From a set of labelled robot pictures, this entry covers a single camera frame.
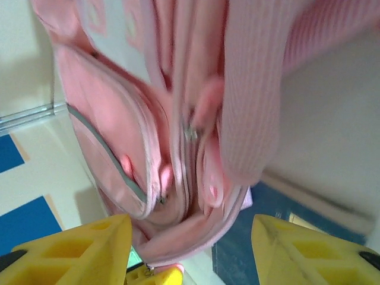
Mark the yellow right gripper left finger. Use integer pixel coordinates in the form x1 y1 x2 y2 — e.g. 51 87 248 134
0 213 134 285

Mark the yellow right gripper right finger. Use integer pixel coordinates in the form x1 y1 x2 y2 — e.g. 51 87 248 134
251 213 380 285

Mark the pink school backpack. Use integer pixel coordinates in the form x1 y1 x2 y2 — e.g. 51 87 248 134
29 0 380 268

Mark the aluminium corner post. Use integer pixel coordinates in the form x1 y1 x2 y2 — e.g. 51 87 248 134
0 102 68 133

